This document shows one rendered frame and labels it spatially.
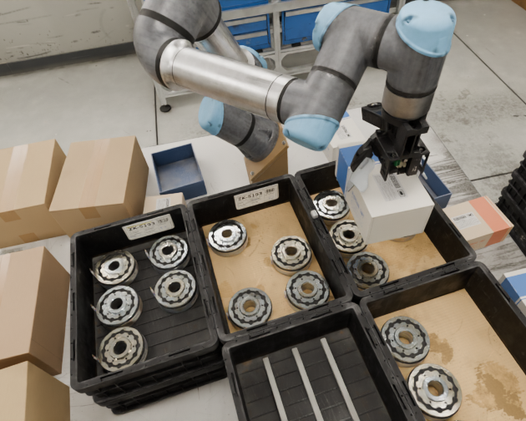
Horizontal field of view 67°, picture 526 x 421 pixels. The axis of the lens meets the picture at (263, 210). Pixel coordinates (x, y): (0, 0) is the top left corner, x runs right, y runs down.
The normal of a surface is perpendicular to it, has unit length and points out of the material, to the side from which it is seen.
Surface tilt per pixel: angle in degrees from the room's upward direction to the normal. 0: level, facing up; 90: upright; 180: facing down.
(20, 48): 90
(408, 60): 90
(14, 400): 0
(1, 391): 0
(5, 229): 90
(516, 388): 0
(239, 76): 31
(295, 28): 90
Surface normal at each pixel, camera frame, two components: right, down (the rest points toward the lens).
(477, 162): -0.07, -0.62
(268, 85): -0.43, -0.24
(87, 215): 0.08, 0.78
